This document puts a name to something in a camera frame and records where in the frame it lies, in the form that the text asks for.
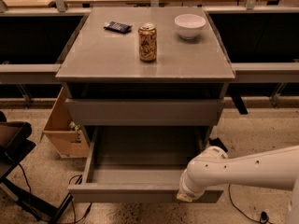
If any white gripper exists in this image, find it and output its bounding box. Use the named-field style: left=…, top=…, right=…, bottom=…
left=177, top=170, right=206, bottom=203

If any grey drawer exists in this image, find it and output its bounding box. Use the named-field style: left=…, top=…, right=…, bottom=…
left=65, top=99, right=224, bottom=126
left=67, top=125, right=224, bottom=203

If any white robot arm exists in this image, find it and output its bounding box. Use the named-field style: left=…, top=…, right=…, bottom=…
left=177, top=146, right=299, bottom=224

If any grey top drawer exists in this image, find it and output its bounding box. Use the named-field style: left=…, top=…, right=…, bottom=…
left=65, top=99, right=224, bottom=126

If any grey drawer cabinet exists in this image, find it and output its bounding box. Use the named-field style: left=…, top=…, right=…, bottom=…
left=56, top=7, right=235, bottom=139

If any black power adapter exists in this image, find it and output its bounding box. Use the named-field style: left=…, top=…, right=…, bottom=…
left=209, top=138, right=228, bottom=152

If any cardboard box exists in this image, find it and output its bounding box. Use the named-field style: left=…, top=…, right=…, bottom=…
left=43, top=89, right=90, bottom=158

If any gold patterned soda can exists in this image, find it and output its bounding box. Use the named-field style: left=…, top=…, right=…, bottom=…
left=138, top=22, right=157, bottom=62

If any white ceramic bowl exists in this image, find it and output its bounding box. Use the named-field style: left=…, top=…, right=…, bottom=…
left=175, top=14, right=206, bottom=39

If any dark blue snack packet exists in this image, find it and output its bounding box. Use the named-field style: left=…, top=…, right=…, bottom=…
left=104, top=21, right=132, bottom=35

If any black floor cable right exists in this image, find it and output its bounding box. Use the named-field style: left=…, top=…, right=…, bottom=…
left=227, top=184, right=275, bottom=224

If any black floor cable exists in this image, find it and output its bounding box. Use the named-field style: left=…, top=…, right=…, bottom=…
left=227, top=184, right=275, bottom=224
left=67, top=174, right=93, bottom=224

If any black floor cable left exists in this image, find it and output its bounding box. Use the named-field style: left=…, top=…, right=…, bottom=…
left=67, top=174, right=93, bottom=224

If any grey metal railing frame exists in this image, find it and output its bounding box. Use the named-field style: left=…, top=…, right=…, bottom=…
left=0, top=0, right=299, bottom=84

